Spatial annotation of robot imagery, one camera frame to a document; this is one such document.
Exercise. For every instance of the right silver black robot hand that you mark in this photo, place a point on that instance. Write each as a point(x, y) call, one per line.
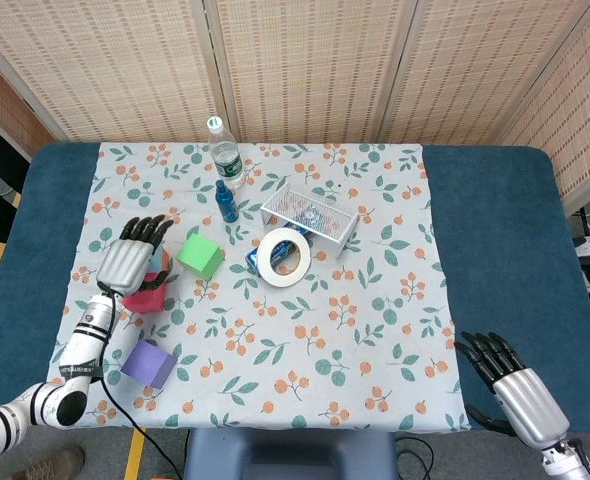
point(530, 405)

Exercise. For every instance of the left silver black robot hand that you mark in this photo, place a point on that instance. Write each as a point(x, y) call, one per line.
point(122, 260)

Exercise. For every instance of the light blue foam cube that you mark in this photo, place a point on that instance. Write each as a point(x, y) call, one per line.
point(156, 261)

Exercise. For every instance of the red foam cube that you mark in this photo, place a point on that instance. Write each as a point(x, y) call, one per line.
point(145, 300)

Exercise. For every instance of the green foam cube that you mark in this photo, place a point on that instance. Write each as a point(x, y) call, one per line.
point(197, 255)

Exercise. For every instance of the purple foam cube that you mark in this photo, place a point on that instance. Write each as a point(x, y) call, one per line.
point(147, 362)

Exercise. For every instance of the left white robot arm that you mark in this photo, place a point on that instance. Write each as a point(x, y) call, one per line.
point(80, 360)

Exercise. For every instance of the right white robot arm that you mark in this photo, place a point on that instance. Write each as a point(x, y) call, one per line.
point(570, 460)

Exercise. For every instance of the orange foam cube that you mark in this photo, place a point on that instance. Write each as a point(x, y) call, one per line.
point(166, 257)

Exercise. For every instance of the blue spray bottle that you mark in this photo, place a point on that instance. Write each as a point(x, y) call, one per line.
point(227, 205)

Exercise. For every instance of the blue cardboard box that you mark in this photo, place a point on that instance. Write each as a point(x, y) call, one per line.
point(251, 257)

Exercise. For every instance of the clear plastic water bottle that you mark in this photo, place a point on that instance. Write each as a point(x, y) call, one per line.
point(226, 160)

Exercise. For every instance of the white tape roll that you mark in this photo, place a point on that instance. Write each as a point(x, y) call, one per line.
point(267, 267)

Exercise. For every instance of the teal blue table cover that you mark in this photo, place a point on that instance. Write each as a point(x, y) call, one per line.
point(505, 240)

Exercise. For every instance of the white mesh metal rack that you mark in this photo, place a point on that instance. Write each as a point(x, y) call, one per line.
point(310, 212)

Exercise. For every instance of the floral fruit print tablecloth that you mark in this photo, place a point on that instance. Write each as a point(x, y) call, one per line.
point(315, 340)

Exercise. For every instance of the brown shoe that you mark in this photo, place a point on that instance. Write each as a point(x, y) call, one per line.
point(50, 465)

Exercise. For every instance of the woven bamboo folding screen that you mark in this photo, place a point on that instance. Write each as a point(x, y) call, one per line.
point(295, 65)

